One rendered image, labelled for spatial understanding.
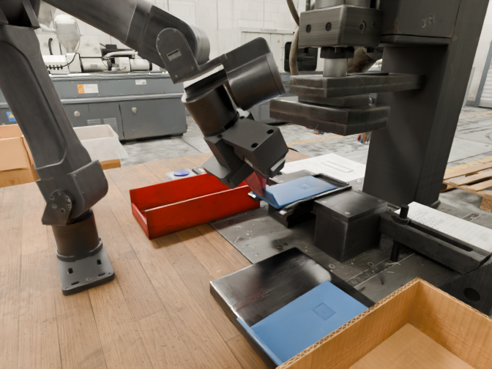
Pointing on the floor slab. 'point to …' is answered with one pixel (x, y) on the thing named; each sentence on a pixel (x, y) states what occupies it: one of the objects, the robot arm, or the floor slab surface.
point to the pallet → (473, 175)
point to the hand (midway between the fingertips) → (260, 190)
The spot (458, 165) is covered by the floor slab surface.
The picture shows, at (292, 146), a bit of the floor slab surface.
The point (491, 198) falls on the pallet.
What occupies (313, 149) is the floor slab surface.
